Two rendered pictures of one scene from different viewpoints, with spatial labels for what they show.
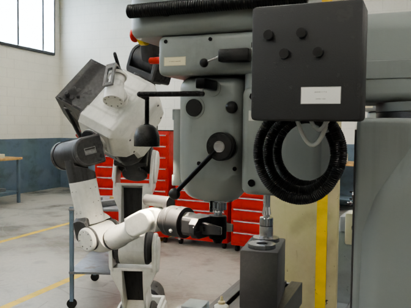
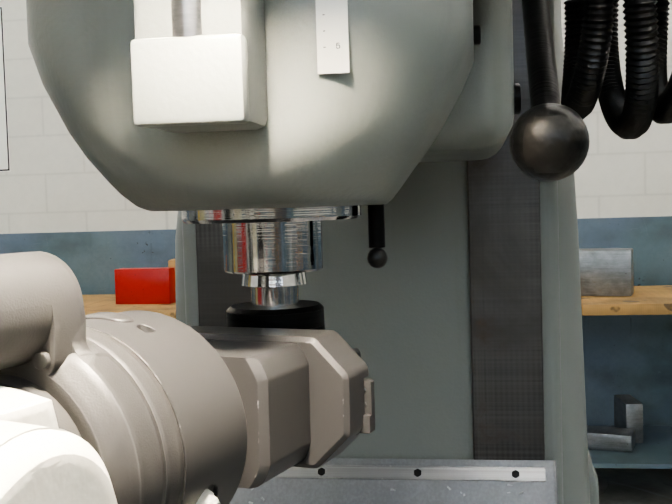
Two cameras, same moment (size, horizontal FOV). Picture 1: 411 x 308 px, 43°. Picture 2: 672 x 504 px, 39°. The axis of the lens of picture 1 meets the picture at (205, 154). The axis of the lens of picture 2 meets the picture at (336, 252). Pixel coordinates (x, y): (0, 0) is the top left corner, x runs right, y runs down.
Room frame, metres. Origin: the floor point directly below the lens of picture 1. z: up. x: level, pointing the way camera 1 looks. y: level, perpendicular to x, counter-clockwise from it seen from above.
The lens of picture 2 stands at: (1.46, 0.41, 1.31)
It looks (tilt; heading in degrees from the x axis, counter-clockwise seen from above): 3 degrees down; 256
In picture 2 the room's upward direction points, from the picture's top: 2 degrees counter-clockwise
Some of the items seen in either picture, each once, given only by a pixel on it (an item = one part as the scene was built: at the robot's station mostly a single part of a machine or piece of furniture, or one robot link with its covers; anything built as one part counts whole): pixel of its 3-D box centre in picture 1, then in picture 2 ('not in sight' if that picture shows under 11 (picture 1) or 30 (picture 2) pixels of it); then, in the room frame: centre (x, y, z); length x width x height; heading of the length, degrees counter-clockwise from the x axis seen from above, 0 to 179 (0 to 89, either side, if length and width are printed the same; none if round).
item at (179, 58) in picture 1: (235, 59); not in sight; (1.37, -0.07, 1.68); 0.34 x 0.24 x 0.10; 68
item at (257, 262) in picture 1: (263, 269); not in sight; (1.70, -0.20, 1.03); 0.22 x 0.12 x 0.20; 165
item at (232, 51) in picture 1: (225, 58); not in sight; (1.23, -0.04, 1.66); 0.12 x 0.04 x 0.04; 68
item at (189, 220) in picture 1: (191, 224); (173, 421); (1.44, 0.04, 1.23); 0.13 x 0.12 x 0.10; 143
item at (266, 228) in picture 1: (266, 228); not in sight; (1.75, -0.21, 1.16); 0.05 x 0.05 x 0.06
